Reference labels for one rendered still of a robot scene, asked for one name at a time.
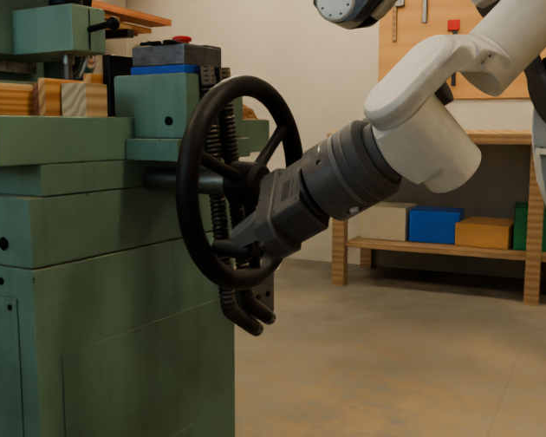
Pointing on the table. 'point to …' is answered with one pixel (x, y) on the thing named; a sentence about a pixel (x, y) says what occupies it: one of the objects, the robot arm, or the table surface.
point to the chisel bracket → (58, 32)
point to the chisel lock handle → (106, 25)
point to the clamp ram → (121, 66)
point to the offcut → (84, 100)
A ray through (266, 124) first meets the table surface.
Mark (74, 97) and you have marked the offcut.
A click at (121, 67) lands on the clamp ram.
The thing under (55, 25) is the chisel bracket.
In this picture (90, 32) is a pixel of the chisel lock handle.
